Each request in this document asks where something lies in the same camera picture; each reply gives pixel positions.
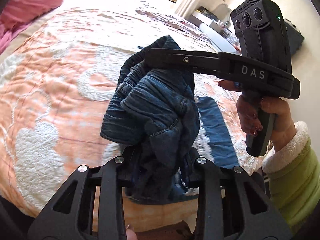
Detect left hand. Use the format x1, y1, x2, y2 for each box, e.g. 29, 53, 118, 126
126, 225, 138, 240

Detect pink blanket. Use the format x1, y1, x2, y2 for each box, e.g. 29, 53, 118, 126
1, 0, 63, 52

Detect right hand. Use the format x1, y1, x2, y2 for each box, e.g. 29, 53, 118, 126
219, 80, 296, 152

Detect orange white quilted bedspread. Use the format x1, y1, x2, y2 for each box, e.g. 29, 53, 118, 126
0, 0, 266, 233

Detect black flat television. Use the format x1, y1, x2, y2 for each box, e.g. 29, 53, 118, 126
284, 18, 305, 56

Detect green fleece right sleeve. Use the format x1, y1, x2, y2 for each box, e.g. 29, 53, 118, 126
262, 121, 319, 234

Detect white dressing table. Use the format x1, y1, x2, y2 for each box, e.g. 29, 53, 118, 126
188, 3, 241, 55

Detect blue denim lace-trimmed pants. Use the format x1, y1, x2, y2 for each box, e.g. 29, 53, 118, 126
100, 36, 238, 205

